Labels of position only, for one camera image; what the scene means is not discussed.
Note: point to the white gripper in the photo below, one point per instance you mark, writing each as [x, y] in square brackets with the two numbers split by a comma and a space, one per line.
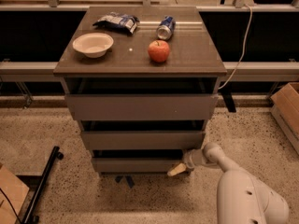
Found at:
[189, 159]

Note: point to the grey bottom drawer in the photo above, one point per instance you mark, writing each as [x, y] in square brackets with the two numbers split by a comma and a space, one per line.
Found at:
[136, 160]

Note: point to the grey drawer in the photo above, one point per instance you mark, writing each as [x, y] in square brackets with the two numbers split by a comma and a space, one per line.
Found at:
[153, 134]
[136, 160]
[173, 98]

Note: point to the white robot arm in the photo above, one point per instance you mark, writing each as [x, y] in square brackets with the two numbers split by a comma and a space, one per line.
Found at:
[242, 198]

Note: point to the grey middle drawer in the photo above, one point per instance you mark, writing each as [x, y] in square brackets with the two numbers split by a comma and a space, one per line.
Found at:
[153, 134]

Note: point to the grey drawer cabinet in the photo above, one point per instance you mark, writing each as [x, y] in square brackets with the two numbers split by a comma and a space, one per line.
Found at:
[192, 52]

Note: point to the grey top drawer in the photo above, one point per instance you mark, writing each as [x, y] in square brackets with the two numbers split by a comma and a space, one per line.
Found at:
[173, 98]

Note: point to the blue tape cross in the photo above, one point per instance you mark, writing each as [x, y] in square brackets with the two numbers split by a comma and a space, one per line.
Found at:
[130, 182]

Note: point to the red apple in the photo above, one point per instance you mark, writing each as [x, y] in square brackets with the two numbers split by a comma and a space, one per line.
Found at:
[158, 51]

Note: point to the cardboard box right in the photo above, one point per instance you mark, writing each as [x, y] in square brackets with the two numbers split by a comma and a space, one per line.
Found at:
[286, 111]

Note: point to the blue soda can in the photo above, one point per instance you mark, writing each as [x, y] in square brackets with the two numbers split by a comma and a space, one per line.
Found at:
[166, 28]

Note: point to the white paper bowl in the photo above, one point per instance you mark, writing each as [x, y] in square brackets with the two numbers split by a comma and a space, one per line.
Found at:
[93, 45]

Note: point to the blue white chip bag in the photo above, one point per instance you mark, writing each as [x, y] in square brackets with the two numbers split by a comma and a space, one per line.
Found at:
[118, 21]

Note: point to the black wheeled stand bar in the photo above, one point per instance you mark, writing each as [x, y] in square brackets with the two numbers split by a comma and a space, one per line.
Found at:
[29, 217]

